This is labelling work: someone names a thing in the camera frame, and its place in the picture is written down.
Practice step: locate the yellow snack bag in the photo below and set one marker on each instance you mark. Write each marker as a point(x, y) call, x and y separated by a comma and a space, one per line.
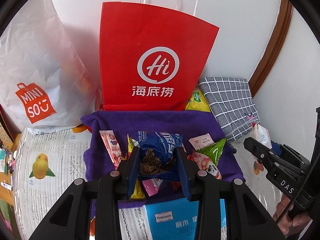
point(197, 102)

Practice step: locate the blue tissue pack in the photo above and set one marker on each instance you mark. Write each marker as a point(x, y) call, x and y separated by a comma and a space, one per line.
point(175, 219)

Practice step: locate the red Haidilao paper bag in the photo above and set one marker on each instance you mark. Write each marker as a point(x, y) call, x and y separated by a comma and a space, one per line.
point(151, 57)

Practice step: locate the white Miniso plastic bag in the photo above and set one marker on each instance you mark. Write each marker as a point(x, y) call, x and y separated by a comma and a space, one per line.
point(43, 80)

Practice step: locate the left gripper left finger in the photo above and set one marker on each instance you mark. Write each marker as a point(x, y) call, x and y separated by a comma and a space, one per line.
point(69, 217)

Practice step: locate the small pink candy packet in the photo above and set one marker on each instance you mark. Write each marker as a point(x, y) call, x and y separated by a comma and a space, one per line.
point(152, 186)

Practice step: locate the brown wooden door frame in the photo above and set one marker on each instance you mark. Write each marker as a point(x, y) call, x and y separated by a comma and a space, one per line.
point(273, 47)

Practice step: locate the pink strawberry stick packet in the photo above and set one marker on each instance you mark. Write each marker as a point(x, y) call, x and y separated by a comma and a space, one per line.
point(112, 147)

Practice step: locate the person's right hand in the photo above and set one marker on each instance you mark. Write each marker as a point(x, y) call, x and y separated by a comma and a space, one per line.
point(287, 225)

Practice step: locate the grey checked folded cloth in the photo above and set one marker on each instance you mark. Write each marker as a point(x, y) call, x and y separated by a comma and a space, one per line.
point(230, 101)

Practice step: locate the white red sachet packet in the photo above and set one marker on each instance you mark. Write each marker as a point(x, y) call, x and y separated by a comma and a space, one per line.
point(261, 134)

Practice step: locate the pink wowo snack packet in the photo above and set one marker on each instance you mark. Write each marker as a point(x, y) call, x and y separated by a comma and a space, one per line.
point(201, 141)

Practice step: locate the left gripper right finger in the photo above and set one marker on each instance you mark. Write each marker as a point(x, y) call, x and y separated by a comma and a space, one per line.
point(246, 217)

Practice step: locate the purple towel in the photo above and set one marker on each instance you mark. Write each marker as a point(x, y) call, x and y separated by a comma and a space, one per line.
point(126, 124)

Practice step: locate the fruit print tablecloth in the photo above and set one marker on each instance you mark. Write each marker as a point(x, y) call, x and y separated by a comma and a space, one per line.
point(47, 164)

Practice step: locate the green snack packet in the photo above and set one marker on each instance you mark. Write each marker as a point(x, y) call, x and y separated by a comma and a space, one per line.
point(214, 151)

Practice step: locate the blue snack packet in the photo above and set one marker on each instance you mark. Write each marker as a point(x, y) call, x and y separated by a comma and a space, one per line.
point(156, 155)

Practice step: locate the pink panda chips bag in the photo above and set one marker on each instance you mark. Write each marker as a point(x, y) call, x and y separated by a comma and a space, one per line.
point(205, 163)

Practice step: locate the yellow triangular snack packet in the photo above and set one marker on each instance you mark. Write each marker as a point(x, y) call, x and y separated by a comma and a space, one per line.
point(135, 190)

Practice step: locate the red snack packet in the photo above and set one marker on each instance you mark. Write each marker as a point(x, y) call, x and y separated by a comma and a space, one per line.
point(176, 185)

